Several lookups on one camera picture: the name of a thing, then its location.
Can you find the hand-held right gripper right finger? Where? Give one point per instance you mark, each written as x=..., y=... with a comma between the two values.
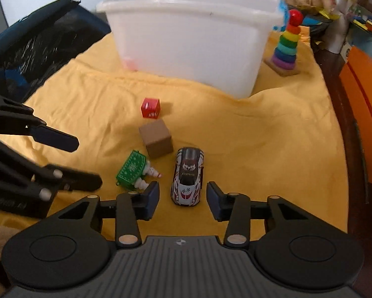
x=214, y=200

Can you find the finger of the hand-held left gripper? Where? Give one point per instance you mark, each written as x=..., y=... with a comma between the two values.
x=55, y=139
x=80, y=181

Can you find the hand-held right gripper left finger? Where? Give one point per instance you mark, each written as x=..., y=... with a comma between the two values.
x=150, y=200

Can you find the white red toy car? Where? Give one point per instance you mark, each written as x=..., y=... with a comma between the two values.
x=186, y=180

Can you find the brown cube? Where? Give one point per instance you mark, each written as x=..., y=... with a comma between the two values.
x=156, y=136

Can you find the white plastic bin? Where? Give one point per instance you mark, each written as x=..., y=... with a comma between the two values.
x=189, y=46

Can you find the dark wooden desktop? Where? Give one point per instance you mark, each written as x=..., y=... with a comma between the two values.
x=338, y=124

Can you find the green wind-up toy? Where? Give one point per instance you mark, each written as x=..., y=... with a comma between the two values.
x=130, y=169

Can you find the yellow cloth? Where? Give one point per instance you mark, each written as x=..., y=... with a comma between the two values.
x=266, y=149

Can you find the black bag with blue trim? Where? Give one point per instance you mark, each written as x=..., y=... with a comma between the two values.
x=37, y=52

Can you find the red cube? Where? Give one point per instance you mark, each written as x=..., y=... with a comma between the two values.
x=150, y=108

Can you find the orange box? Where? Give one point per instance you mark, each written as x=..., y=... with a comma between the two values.
x=366, y=105

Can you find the clear box of colourful blocks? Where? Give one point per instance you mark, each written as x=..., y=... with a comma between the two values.
x=366, y=37

